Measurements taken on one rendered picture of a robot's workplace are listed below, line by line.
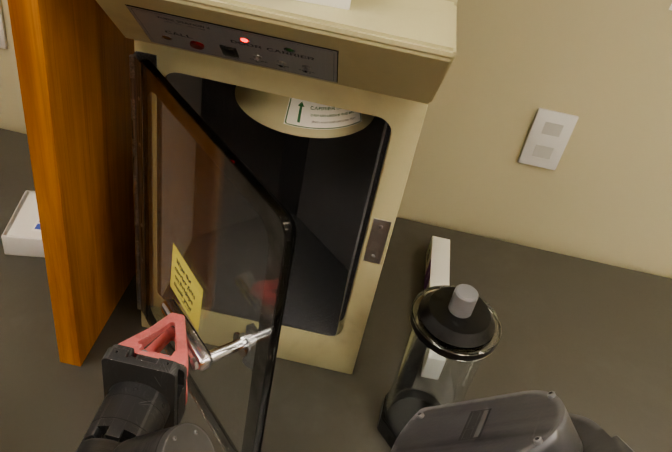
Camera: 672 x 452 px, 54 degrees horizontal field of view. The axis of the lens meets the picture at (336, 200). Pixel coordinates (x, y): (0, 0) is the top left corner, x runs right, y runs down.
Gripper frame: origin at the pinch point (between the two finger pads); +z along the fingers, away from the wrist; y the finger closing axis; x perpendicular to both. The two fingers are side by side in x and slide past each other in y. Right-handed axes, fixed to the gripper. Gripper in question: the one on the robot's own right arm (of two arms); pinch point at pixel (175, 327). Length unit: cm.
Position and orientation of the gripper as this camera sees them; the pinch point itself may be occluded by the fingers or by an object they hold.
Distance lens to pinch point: 68.6
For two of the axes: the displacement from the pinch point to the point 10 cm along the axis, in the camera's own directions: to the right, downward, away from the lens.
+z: 1.5, -5.8, 8.0
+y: 1.6, -7.9, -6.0
